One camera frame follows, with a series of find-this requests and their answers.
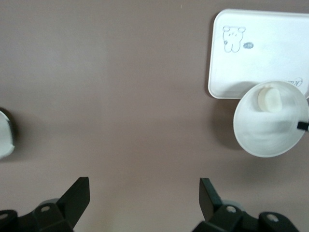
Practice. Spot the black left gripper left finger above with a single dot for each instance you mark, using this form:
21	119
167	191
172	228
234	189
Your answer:
72	203

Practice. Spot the white tray with bear drawing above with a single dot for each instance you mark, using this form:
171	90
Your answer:
265	60

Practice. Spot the white steamed bun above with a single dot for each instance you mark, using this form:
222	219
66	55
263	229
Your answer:
270	100

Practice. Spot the white round plate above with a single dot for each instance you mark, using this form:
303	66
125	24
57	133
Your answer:
265	135

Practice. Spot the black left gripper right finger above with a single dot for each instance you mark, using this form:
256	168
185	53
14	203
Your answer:
210	203

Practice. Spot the white two-slot toaster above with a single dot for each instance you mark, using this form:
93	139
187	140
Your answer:
4	135

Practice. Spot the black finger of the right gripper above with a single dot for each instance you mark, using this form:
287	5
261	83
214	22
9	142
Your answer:
303	125

